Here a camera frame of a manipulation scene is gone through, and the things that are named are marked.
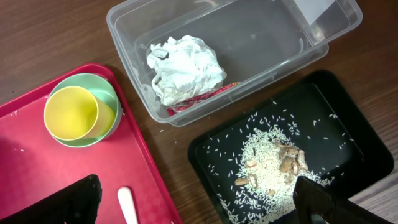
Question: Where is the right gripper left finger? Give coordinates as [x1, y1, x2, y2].
[1, 174, 102, 224]

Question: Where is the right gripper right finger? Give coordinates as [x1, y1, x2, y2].
[293, 176, 391, 224]

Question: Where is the white plastic fork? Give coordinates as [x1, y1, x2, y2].
[118, 187, 139, 224]

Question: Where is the leftover rice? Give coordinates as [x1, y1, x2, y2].
[197, 100, 358, 223]

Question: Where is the yellow cup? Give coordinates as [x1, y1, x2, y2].
[44, 86, 116, 141]

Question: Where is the green bowl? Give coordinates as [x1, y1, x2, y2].
[47, 73, 123, 148]

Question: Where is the red snack wrapper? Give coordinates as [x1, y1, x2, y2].
[167, 82, 239, 116]

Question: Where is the white napkin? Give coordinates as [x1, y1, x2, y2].
[147, 35, 227, 106]

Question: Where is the black waste tray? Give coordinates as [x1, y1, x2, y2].
[188, 70, 394, 223]

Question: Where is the red serving tray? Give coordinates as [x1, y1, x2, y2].
[1, 63, 181, 223]

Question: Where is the clear plastic bin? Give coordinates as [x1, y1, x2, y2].
[106, 0, 363, 126]

